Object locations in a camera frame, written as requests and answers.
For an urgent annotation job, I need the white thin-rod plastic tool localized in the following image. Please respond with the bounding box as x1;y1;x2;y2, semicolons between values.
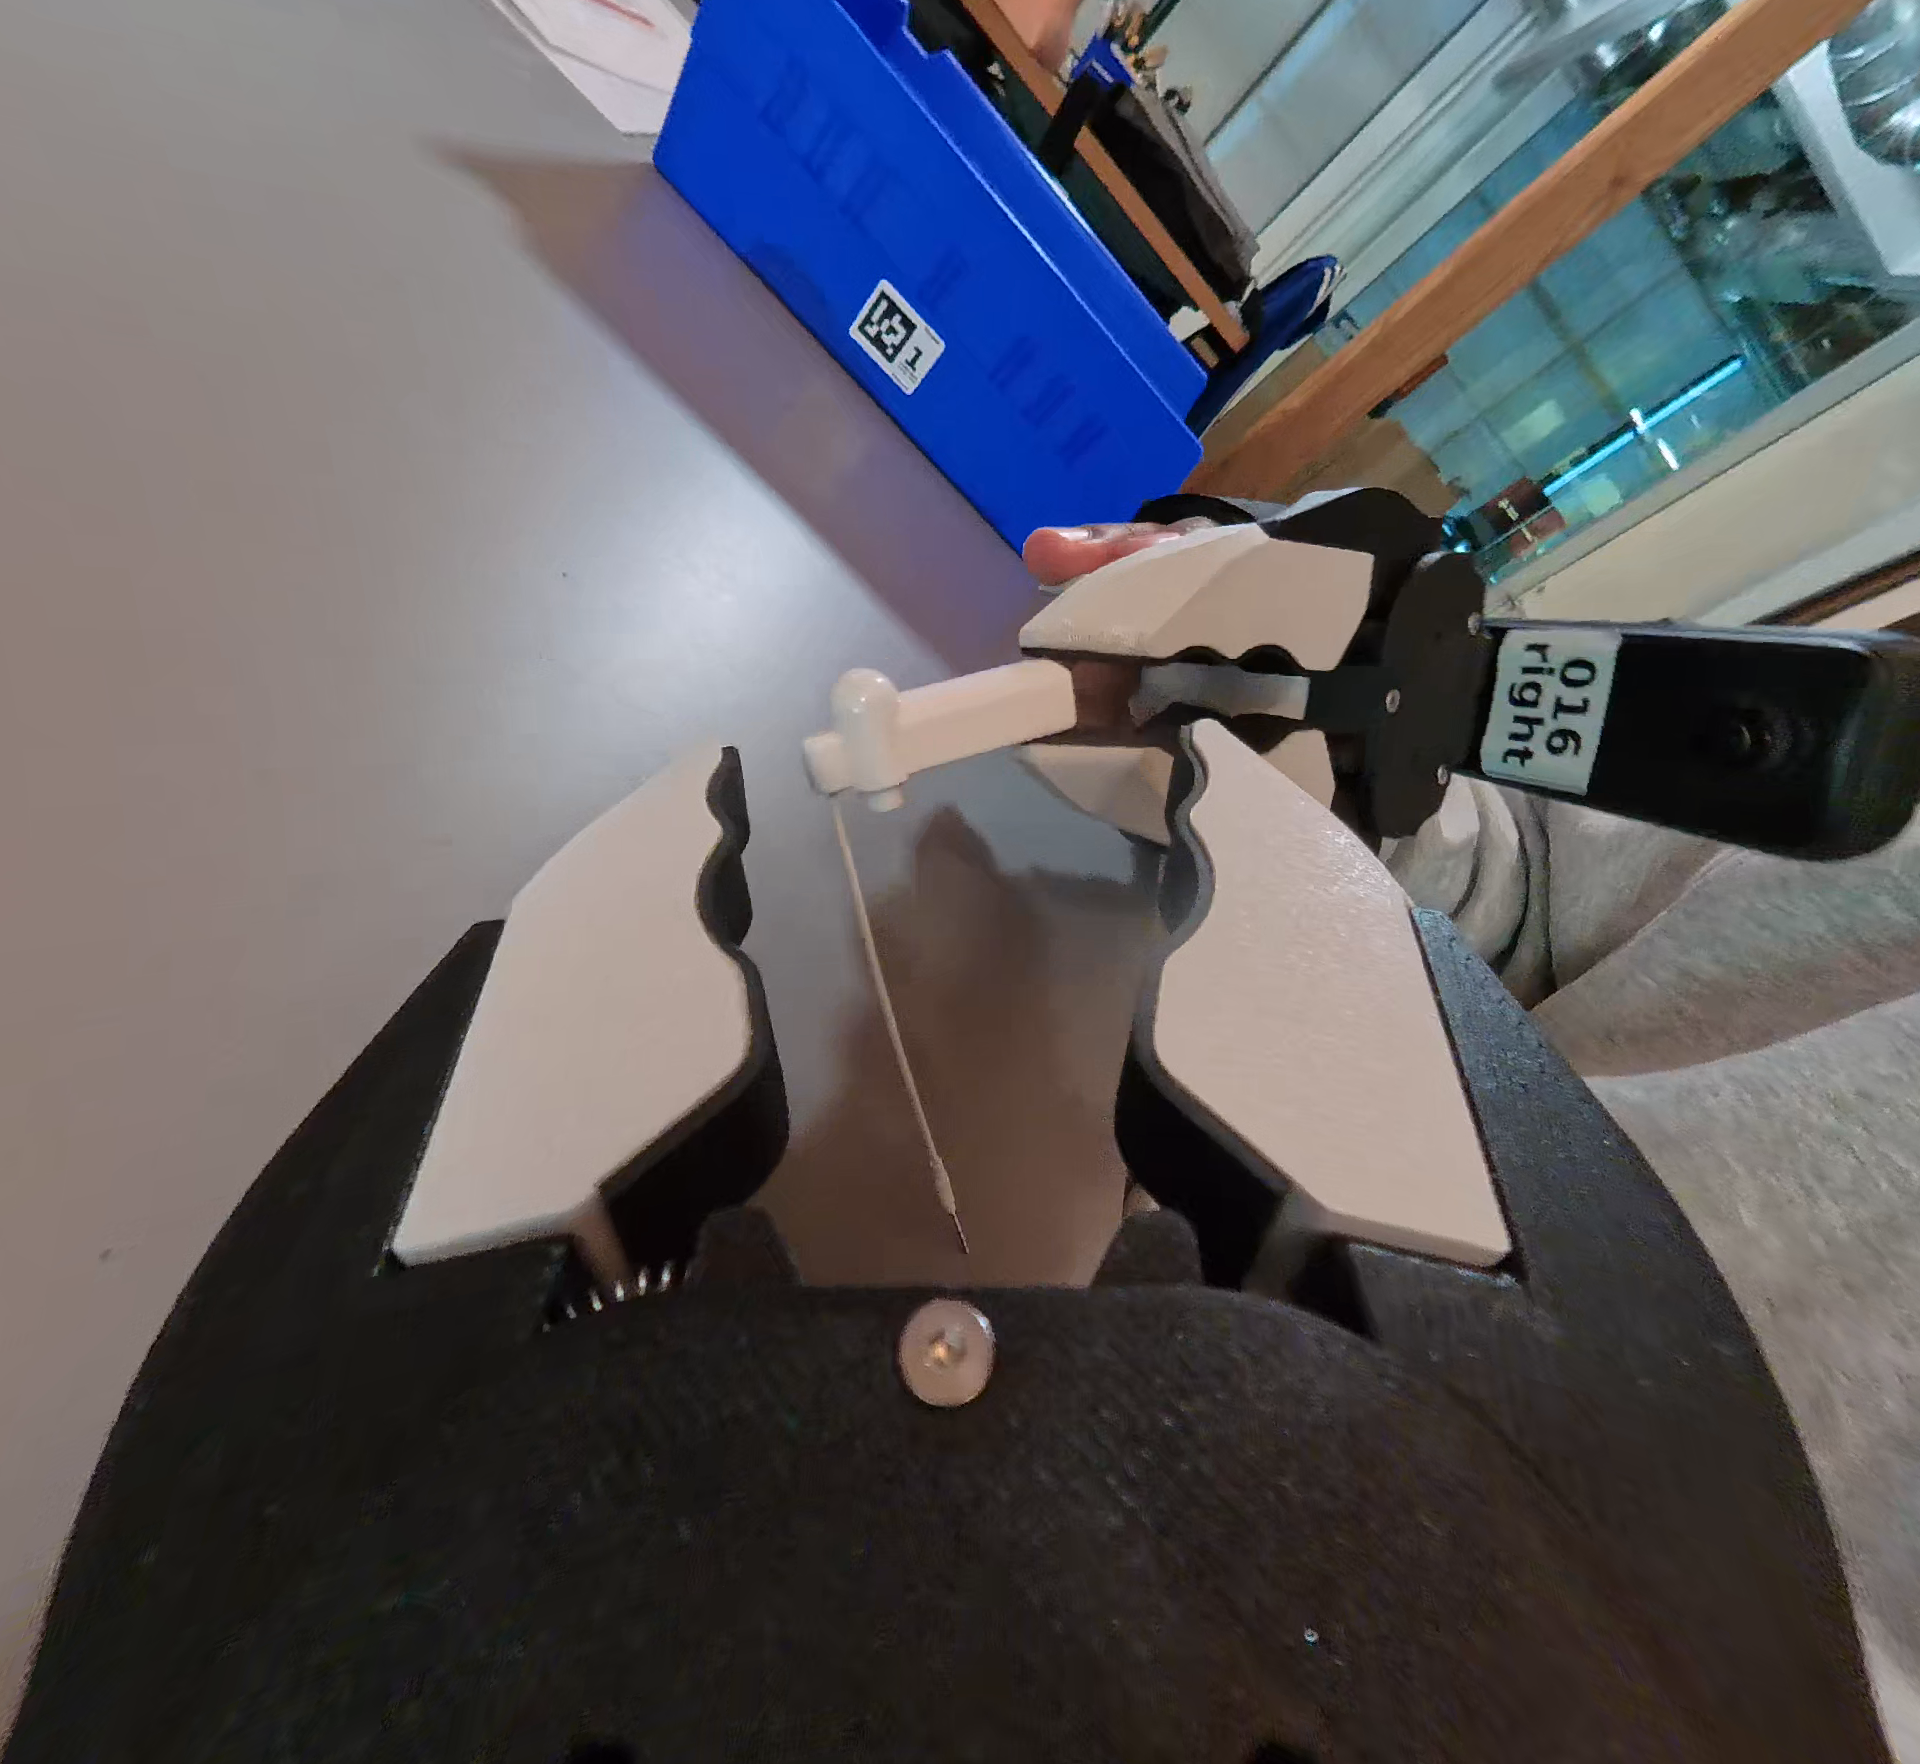
797;667;1086;1261

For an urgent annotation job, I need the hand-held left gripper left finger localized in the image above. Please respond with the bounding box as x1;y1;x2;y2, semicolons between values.
389;745;794;1298

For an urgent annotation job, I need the person's right forearm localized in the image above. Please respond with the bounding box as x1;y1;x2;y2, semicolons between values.
1379;774;1920;1046

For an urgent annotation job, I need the person's right hand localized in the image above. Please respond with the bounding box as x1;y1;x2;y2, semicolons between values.
1021;518;1210;593

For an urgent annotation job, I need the wooden support beam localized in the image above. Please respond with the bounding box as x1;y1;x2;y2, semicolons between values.
1184;0;1920;506

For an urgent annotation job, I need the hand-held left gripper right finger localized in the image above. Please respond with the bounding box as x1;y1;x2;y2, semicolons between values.
1114;720;1515;1298

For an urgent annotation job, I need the blue plastic storage bin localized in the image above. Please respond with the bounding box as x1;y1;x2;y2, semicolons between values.
651;0;1205;554

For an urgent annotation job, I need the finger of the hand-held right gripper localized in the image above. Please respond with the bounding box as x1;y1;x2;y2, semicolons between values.
1026;661;1319;849
1016;518;1378;673

